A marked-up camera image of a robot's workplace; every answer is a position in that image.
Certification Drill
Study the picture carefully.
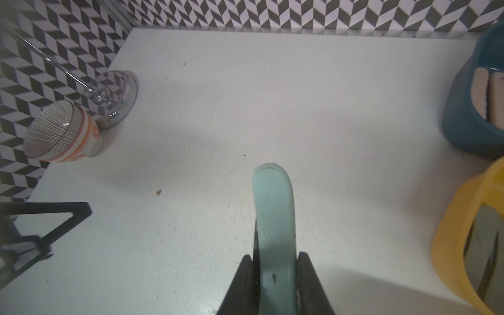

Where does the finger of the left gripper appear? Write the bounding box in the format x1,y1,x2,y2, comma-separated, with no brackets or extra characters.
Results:
1,202,92,288

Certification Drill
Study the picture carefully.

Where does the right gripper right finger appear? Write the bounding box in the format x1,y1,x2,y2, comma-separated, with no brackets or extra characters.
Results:
296,252,336,315

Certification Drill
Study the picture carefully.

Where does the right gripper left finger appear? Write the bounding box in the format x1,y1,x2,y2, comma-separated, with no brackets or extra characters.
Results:
217,255,256,315

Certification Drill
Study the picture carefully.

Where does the mint knife top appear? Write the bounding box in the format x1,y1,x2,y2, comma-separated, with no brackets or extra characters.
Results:
252,164,297,314

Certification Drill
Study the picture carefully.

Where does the yellow storage box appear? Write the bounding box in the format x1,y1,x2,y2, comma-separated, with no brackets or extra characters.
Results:
430,159,503,314

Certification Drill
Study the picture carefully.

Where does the dark teal storage box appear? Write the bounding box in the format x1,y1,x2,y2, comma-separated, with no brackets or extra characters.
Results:
441,21,503,160

